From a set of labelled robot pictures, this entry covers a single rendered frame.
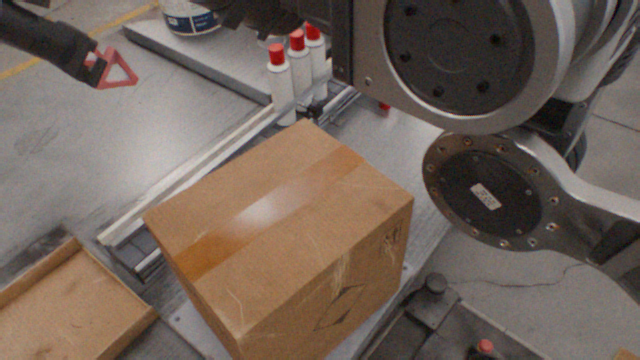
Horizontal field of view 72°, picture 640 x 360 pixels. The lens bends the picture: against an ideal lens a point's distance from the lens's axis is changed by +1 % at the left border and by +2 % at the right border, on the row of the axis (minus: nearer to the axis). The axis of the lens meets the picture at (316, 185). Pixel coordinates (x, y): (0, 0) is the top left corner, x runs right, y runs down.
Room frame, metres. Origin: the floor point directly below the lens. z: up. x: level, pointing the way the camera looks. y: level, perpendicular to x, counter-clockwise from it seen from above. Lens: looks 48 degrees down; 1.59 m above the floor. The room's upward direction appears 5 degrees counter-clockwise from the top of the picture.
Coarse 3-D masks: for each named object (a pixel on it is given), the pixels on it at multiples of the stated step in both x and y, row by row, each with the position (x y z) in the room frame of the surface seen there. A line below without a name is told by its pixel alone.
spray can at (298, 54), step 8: (296, 32) 0.90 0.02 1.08; (296, 40) 0.88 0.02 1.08; (304, 40) 0.89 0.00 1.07; (296, 48) 0.88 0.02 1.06; (304, 48) 0.89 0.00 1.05; (288, 56) 0.89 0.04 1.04; (296, 56) 0.88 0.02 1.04; (304, 56) 0.88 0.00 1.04; (296, 64) 0.88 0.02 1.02; (304, 64) 0.88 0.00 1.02; (296, 72) 0.88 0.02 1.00; (304, 72) 0.88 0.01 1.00; (296, 80) 0.88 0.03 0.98; (304, 80) 0.88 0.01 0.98; (296, 88) 0.88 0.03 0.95; (304, 88) 0.88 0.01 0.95; (304, 112) 0.88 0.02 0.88
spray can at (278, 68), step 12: (276, 48) 0.85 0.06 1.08; (276, 60) 0.83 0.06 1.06; (276, 72) 0.83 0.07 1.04; (288, 72) 0.84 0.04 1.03; (276, 84) 0.83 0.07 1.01; (288, 84) 0.83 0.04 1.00; (276, 96) 0.83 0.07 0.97; (288, 96) 0.83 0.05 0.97; (276, 108) 0.83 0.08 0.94; (288, 120) 0.83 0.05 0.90
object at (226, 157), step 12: (300, 96) 0.84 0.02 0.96; (288, 108) 0.80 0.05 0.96; (276, 120) 0.77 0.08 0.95; (252, 132) 0.72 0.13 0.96; (264, 132) 0.74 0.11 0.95; (240, 144) 0.69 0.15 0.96; (228, 156) 0.66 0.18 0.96; (216, 168) 0.63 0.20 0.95; (192, 180) 0.60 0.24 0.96; (132, 228) 0.49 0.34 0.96; (144, 228) 0.50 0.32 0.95; (120, 240) 0.47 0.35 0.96
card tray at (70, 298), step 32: (64, 256) 0.53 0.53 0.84; (32, 288) 0.46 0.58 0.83; (64, 288) 0.46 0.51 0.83; (96, 288) 0.45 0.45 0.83; (128, 288) 0.44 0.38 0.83; (0, 320) 0.40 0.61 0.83; (32, 320) 0.39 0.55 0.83; (64, 320) 0.39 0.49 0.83; (96, 320) 0.38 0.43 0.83; (128, 320) 0.38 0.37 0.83; (0, 352) 0.34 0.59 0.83; (32, 352) 0.33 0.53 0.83; (64, 352) 0.33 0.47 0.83; (96, 352) 0.32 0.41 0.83
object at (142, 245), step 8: (328, 80) 1.00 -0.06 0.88; (336, 80) 1.00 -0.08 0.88; (328, 88) 0.97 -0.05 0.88; (336, 88) 0.97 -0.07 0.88; (344, 88) 0.96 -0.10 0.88; (328, 96) 0.93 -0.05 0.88; (296, 112) 0.88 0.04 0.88; (296, 120) 0.85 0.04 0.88; (272, 128) 0.83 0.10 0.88; (280, 128) 0.82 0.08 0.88; (264, 136) 0.80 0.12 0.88; (272, 136) 0.80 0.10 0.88; (256, 144) 0.77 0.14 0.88; (240, 152) 0.75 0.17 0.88; (232, 160) 0.73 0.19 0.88; (144, 232) 0.54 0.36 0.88; (136, 240) 0.52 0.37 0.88; (144, 240) 0.52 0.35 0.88; (152, 240) 0.52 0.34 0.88; (112, 248) 0.51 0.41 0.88; (120, 248) 0.51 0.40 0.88; (128, 248) 0.51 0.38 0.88; (136, 248) 0.50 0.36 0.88; (144, 248) 0.50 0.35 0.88; (152, 248) 0.50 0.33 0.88; (120, 256) 0.49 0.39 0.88; (128, 256) 0.49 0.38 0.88; (136, 256) 0.48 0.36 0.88; (144, 256) 0.48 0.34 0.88; (128, 264) 0.47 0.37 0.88; (136, 264) 0.47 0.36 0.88
